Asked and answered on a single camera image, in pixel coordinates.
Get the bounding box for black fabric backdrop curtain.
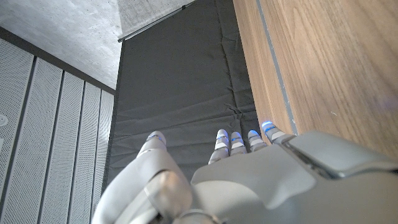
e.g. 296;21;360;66
101;0;266;187

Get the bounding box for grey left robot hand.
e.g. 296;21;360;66
91;120;398;224

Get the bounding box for metal backdrop pole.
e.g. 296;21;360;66
117;0;197;43

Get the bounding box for perforated grey wall panels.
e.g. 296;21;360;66
0;37;116;224

